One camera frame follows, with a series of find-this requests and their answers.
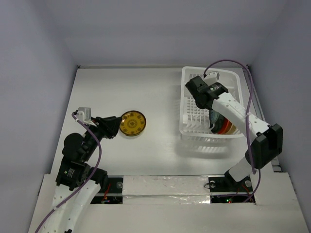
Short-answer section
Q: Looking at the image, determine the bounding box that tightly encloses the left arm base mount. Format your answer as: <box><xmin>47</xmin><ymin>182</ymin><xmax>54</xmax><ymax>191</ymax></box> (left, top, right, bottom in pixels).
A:
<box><xmin>91</xmin><ymin>176</ymin><xmax>123</xmax><ymax>204</ymax></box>

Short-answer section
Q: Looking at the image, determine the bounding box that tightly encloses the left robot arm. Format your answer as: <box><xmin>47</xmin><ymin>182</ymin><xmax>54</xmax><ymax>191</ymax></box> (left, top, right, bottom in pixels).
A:
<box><xmin>35</xmin><ymin>111</ymin><xmax>122</xmax><ymax>233</ymax></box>

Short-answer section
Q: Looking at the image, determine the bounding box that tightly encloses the blue patterned plate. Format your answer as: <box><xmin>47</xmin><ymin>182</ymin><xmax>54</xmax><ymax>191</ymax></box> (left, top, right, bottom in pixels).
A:
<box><xmin>209</xmin><ymin>110</ymin><xmax>228</xmax><ymax>134</ymax></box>

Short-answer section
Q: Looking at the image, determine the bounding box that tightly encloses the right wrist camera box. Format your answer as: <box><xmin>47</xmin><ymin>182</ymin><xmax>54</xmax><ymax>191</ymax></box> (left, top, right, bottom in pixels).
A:
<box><xmin>204</xmin><ymin>71</ymin><xmax>220</xmax><ymax>83</ymax></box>

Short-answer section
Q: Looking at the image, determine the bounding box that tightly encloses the tan plate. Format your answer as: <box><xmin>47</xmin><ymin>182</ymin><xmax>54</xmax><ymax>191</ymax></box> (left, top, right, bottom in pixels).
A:
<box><xmin>229</xmin><ymin>125</ymin><xmax>240</xmax><ymax>135</ymax></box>

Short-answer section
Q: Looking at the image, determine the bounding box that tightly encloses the silver foil strip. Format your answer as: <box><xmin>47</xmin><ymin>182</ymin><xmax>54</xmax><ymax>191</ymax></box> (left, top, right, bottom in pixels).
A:
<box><xmin>122</xmin><ymin>175</ymin><xmax>210</xmax><ymax>205</ymax></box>

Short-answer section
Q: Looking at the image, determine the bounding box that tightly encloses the white plastic dish rack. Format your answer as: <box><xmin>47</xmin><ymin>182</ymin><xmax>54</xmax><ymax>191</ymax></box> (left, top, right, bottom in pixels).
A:
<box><xmin>179</xmin><ymin>66</ymin><xmax>243</xmax><ymax>139</ymax></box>

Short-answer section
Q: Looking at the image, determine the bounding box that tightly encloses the yellow patterned plate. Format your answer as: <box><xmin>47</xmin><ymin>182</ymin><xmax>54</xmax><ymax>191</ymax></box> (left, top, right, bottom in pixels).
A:
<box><xmin>120</xmin><ymin>110</ymin><xmax>147</xmax><ymax>137</ymax></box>

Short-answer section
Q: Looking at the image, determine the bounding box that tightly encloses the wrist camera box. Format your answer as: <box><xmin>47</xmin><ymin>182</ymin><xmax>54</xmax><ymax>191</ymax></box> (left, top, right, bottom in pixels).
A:
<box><xmin>204</xmin><ymin>71</ymin><xmax>220</xmax><ymax>83</ymax></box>
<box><xmin>73</xmin><ymin>107</ymin><xmax>91</xmax><ymax>122</ymax></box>

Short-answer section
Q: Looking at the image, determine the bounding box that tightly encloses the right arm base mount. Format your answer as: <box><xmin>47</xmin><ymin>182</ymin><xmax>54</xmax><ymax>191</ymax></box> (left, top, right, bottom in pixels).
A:
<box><xmin>204</xmin><ymin>171</ymin><xmax>256</xmax><ymax>204</ymax></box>

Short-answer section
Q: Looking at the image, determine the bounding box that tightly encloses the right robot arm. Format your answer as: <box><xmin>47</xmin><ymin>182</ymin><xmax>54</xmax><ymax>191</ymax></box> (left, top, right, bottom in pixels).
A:
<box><xmin>185</xmin><ymin>76</ymin><xmax>283</xmax><ymax>190</ymax></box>

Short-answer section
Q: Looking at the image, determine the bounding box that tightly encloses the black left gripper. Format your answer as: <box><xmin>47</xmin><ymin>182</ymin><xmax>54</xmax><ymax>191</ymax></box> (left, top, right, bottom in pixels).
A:
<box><xmin>83</xmin><ymin>115</ymin><xmax>122</xmax><ymax>160</ymax></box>

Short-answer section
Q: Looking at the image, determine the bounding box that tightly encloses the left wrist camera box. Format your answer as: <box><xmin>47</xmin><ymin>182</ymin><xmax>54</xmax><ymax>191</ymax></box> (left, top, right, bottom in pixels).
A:
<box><xmin>73</xmin><ymin>107</ymin><xmax>91</xmax><ymax>122</ymax></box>

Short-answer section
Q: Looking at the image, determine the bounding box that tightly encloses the orange plate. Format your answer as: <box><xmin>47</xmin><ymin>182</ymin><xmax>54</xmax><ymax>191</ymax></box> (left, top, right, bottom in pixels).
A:
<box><xmin>222</xmin><ymin>119</ymin><xmax>234</xmax><ymax>134</ymax></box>

